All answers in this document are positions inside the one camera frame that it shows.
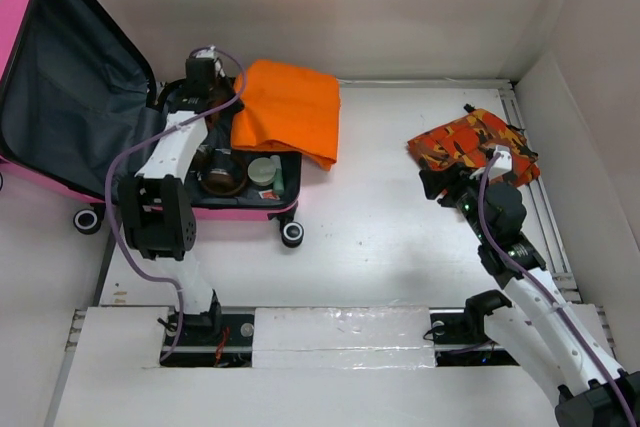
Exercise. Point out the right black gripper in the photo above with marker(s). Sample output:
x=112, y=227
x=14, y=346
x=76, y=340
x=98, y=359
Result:
x=453, y=179

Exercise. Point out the pink hard-shell suitcase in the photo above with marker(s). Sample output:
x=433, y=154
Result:
x=75, y=94

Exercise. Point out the aluminium rail right side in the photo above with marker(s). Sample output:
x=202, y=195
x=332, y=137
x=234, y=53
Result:
x=540, y=225

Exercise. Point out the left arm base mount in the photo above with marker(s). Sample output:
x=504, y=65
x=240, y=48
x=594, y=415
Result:
x=230, y=347

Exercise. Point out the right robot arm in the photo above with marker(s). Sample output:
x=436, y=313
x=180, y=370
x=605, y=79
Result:
x=526, y=314

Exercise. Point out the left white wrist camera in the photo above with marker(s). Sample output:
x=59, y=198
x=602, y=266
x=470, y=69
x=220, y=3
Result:
x=210, y=54

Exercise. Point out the orange camouflage garment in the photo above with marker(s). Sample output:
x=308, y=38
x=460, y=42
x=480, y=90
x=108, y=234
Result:
x=464, y=142

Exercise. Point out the small red white packet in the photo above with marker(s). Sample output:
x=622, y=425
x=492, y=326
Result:
x=268, y=194

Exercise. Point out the green tube white cap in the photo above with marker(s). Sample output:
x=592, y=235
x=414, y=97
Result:
x=278, y=181

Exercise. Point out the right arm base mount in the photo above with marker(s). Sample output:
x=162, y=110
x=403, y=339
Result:
x=458, y=334

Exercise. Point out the orange cloth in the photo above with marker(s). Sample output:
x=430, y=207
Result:
x=288, y=108

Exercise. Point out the round pale green jar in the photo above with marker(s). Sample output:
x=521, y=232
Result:
x=262, y=171

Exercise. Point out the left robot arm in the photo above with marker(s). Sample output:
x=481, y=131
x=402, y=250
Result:
x=159, y=225

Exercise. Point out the brown over-ear headphones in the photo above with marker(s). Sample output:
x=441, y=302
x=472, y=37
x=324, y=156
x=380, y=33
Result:
x=220, y=172

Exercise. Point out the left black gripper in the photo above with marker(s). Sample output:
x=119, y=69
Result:
x=221, y=81

